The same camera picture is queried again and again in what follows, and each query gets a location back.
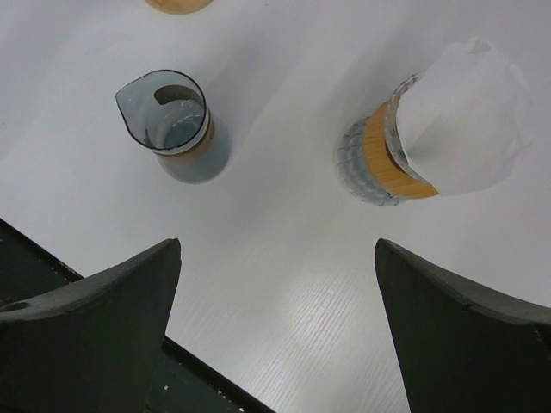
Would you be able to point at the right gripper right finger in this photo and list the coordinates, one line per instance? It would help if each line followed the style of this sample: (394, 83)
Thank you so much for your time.
(461, 346)

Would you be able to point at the white paper coffee filter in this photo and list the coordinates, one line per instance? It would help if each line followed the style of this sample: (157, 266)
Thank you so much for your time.
(463, 125)

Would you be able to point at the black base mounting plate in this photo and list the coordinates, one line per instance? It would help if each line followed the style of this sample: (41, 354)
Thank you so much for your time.
(180, 383)

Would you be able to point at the grey glass carafe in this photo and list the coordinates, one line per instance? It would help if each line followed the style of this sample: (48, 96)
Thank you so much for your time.
(166, 112)

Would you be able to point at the glass coffee server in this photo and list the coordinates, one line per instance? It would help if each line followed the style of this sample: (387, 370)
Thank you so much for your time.
(354, 172)

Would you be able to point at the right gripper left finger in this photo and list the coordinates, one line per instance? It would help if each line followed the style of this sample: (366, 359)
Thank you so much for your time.
(91, 346)

